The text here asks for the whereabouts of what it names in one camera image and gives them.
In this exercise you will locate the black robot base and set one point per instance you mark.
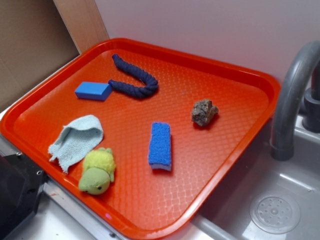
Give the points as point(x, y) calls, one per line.
point(21, 185)

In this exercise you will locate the brown grey rock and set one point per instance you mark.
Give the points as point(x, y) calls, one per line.
point(203, 112)

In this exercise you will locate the orange plastic tray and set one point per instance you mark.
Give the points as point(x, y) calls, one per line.
point(145, 203)

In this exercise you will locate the blue white sponge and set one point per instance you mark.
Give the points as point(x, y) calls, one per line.
point(160, 154)

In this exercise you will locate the blue rectangular block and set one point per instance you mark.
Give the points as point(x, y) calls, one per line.
point(93, 91)

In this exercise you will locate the green yellow plush turtle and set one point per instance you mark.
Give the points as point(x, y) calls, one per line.
point(98, 171)

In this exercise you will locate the light blue cloth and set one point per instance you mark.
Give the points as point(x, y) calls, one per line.
point(75, 141)

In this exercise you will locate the grey curved faucet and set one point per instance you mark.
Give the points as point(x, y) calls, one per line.
point(291, 100)

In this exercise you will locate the grey plastic sink basin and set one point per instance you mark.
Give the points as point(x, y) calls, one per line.
point(261, 198)

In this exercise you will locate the brown cardboard panel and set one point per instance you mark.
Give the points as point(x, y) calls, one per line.
point(38, 37)

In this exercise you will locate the dark grey faucet handle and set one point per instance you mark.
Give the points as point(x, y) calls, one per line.
point(311, 100)

